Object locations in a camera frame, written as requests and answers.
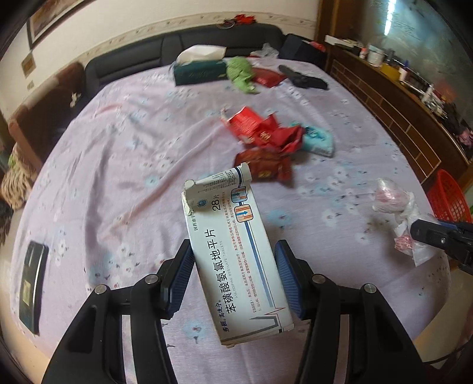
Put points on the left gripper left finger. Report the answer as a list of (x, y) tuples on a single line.
[(174, 279)]

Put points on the green crumpled bag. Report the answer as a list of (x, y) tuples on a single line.
[(240, 72)]

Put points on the dark red snack wrapper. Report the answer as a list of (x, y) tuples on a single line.
[(266, 165)]

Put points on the black folded object on table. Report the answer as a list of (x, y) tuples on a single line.
[(302, 81)]

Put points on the black leather sofa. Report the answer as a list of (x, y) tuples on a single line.
[(163, 50)]

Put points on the clear plastic bag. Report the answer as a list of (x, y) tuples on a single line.
[(390, 198)]

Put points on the red packet near tissue box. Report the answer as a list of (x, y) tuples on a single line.
[(267, 78)]

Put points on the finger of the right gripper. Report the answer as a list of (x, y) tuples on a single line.
[(434, 234)]

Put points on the teal wet wipes pack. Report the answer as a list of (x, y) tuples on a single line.
[(317, 141)]

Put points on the wooden brick-pattern cabinet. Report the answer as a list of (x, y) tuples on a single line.
[(425, 143)]

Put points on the white plastic bag on sofa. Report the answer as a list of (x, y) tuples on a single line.
[(267, 51)]

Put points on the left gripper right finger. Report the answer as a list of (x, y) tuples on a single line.
[(295, 275)]

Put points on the brown armchair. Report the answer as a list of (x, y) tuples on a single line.
[(37, 122)]

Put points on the red plastic mesh basket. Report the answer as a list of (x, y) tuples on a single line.
[(447, 199)]

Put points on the dark green tissue box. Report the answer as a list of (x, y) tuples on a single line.
[(200, 64)]

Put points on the white medicine box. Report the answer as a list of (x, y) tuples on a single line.
[(234, 258)]

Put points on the black phone on table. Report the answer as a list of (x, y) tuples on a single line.
[(31, 288)]

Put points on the framed wall picture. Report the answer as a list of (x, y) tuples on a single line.
[(48, 16)]

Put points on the torn red cigarette box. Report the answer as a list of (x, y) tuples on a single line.
[(246, 125)]

